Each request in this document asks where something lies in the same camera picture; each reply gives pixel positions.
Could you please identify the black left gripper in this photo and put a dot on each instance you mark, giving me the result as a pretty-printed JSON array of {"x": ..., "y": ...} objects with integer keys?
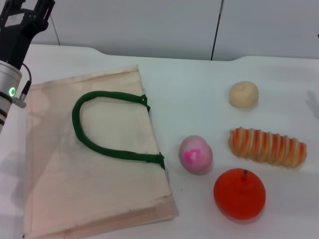
[{"x": 17, "y": 35}]

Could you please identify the pink peach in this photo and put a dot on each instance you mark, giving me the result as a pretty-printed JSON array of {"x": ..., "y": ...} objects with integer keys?
[{"x": 196, "y": 155}]

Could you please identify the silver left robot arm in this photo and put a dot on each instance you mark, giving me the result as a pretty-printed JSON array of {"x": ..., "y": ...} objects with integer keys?
[{"x": 6, "y": 79}]

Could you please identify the beige round bun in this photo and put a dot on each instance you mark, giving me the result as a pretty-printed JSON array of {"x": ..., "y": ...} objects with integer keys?
[{"x": 243, "y": 94}]

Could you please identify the orange striped bread loaf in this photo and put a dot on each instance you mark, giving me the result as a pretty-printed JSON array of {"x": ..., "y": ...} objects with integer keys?
[{"x": 268, "y": 148}]

